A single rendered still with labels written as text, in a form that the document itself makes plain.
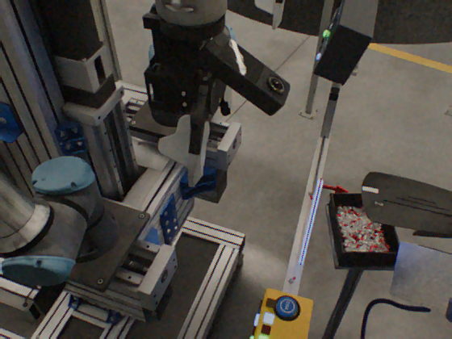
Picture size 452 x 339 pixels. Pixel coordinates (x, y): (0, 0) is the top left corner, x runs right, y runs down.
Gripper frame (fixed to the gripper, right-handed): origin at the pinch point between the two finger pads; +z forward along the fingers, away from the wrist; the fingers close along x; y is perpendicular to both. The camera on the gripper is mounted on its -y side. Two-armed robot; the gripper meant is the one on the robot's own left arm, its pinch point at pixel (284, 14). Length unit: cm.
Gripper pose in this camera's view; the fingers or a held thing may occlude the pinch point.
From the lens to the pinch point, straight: 104.4
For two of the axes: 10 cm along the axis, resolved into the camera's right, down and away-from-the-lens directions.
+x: -2.9, 7.1, -6.4
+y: -9.6, -2.2, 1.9
